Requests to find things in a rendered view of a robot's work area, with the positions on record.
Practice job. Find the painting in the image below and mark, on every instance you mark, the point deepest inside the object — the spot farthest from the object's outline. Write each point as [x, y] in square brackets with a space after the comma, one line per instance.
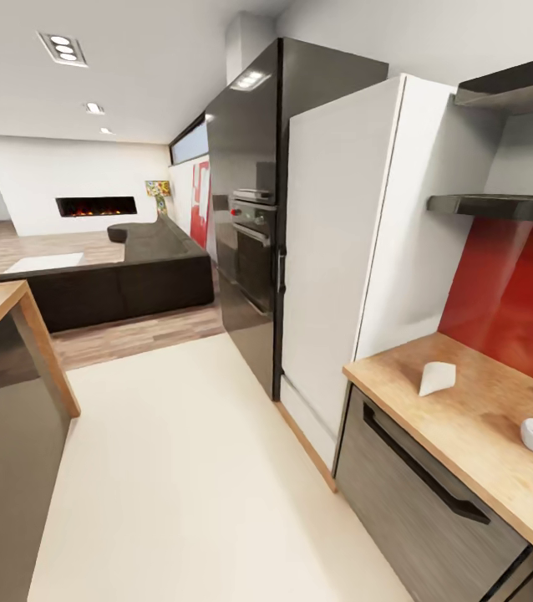
[201, 195]

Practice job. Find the countertop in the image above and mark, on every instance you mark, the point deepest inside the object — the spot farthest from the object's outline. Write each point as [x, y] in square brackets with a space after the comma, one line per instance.
[473, 428]

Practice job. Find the paper coffee filter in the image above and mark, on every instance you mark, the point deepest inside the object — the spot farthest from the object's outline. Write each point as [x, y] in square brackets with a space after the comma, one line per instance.
[437, 376]

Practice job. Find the coffee table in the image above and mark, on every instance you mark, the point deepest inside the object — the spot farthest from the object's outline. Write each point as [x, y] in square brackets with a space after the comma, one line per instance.
[43, 263]

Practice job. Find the downlight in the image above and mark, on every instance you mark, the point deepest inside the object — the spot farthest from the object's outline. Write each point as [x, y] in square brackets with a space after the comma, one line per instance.
[75, 55]

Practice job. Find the oven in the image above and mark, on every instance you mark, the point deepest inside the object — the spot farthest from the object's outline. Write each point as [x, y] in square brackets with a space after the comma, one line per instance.
[255, 248]

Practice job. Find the fridge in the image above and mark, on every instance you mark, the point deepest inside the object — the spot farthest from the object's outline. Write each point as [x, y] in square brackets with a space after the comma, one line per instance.
[367, 267]

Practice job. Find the fixed window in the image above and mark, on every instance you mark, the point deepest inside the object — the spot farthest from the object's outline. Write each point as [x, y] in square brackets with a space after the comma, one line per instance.
[191, 142]

